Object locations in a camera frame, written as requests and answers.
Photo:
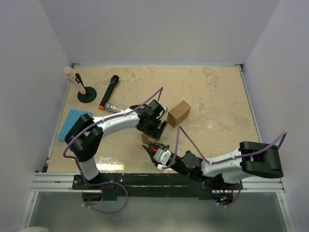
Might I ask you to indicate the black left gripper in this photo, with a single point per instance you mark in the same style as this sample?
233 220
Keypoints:
155 132

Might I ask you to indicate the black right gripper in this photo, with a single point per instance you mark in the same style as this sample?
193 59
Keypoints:
158 145

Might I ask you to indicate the small cardboard box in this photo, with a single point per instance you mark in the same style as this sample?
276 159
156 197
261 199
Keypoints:
178 114

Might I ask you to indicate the taped cardboard box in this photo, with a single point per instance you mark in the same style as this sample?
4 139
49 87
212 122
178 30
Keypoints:
146 139

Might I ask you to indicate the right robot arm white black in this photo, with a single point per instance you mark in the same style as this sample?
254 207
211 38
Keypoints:
250 159

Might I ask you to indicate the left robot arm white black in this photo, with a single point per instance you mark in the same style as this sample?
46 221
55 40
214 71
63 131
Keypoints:
84 137

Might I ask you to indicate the silver glitter microphone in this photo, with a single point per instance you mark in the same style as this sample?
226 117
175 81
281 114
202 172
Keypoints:
109 106

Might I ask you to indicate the black microphone orange end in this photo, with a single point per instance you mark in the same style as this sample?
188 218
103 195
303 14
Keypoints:
113 83

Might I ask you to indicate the blue studded building plate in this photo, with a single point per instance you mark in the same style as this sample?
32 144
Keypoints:
70 121

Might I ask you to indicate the beige microphone on stand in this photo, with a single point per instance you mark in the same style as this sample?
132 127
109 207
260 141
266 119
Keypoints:
72 76

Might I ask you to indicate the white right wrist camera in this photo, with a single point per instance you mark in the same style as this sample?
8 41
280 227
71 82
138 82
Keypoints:
161 157

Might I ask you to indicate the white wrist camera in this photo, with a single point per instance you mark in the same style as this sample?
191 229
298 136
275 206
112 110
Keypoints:
161 157
165 109

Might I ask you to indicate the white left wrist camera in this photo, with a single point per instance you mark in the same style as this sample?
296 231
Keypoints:
165 109

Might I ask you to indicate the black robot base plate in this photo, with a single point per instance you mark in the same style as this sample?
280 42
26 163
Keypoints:
110 186

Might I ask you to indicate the aluminium frame rail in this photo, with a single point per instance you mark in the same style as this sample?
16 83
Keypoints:
62 182

